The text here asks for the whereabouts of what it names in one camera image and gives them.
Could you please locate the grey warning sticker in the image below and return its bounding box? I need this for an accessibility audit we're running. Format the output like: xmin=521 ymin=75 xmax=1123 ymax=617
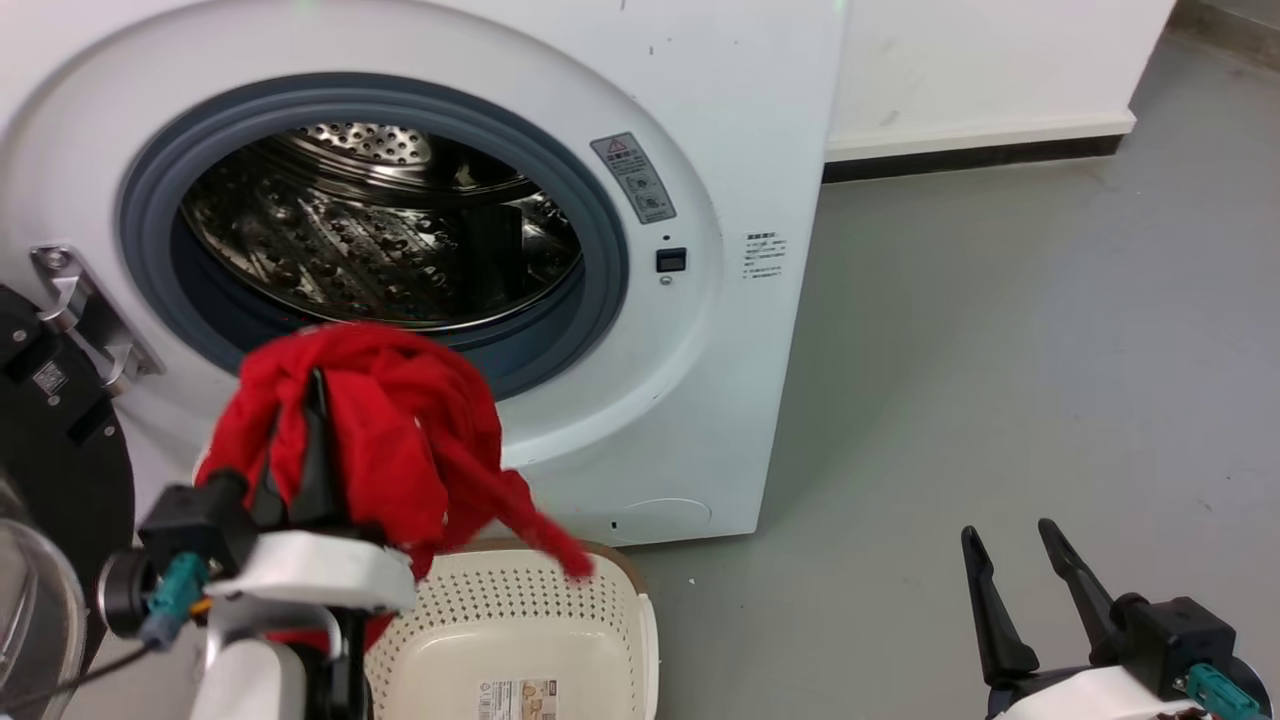
xmin=590 ymin=132 xmax=678 ymax=225

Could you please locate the teal camera connector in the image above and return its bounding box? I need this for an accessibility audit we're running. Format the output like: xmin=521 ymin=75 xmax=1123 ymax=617
xmin=139 ymin=552 xmax=212 ymax=652
xmin=1186 ymin=663 xmax=1264 ymax=720

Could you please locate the round filter cover panel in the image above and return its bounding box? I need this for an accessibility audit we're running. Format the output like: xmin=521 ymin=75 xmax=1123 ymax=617
xmin=609 ymin=497 xmax=714 ymax=547

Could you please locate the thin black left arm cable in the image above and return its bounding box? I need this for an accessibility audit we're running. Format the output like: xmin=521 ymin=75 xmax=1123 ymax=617
xmin=0 ymin=643 xmax=153 ymax=714

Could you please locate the paper label on basket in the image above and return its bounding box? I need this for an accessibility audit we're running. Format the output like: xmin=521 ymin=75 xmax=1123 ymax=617
xmin=477 ymin=678 xmax=560 ymax=720

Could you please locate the metal door hinge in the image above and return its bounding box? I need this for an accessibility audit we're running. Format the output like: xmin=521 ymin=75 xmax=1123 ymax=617
xmin=30 ymin=245 xmax=167 ymax=397

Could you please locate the red garment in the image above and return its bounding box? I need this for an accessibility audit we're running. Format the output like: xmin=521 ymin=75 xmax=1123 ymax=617
xmin=194 ymin=321 xmax=597 ymax=653

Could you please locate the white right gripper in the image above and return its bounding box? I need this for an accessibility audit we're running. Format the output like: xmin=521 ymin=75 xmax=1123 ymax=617
xmin=961 ymin=518 xmax=1213 ymax=720

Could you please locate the grey rubber door gasket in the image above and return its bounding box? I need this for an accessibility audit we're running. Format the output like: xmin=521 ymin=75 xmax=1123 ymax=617
xmin=116 ymin=72 xmax=632 ymax=403

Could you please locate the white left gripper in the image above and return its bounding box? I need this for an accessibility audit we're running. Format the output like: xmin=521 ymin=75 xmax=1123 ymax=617
xmin=204 ymin=368 xmax=420 ymax=617

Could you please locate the small printed text label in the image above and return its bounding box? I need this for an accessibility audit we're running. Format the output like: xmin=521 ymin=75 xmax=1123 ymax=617
xmin=742 ymin=232 xmax=789 ymax=282

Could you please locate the steel perforated washer drum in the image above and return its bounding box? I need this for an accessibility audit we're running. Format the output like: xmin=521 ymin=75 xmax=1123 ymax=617
xmin=180 ymin=122 xmax=585 ymax=332

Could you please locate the white front-load washing machine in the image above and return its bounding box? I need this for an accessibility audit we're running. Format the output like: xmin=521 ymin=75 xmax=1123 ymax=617
xmin=0 ymin=0 xmax=849 ymax=549

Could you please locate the cream perforated laundry basket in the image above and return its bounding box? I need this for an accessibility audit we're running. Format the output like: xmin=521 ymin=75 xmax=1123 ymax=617
xmin=364 ymin=540 xmax=662 ymax=720

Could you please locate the teal right camera connector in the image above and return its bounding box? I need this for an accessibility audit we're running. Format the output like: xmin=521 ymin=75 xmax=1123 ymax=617
xmin=1186 ymin=663 xmax=1264 ymax=720

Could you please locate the teal left camera connector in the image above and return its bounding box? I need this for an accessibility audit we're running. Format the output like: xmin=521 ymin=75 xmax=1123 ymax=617
xmin=139 ymin=552 xmax=212 ymax=652

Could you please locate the black round washer door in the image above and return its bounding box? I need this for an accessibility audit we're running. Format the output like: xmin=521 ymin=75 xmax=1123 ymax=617
xmin=0 ymin=285 xmax=137 ymax=720

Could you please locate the black wall baseboard strip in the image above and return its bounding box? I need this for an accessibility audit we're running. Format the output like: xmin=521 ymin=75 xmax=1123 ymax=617
xmin=822 ymin=133 xmax=1128 ymax=185

